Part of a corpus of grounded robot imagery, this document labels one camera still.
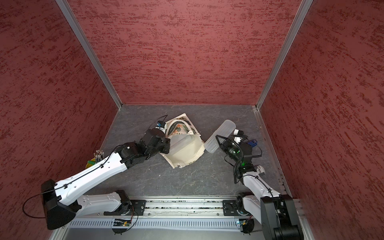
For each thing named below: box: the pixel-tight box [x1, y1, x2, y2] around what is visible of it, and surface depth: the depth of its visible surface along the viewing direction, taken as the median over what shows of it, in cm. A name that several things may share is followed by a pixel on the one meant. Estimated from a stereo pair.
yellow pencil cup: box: [85, 149, 104, 169], surface depth 77 cm
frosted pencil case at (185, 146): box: [169, 134, 203, 159], surface depth 94 cm
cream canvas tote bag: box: [159, 113, 206, 169], surface depth 91 cm
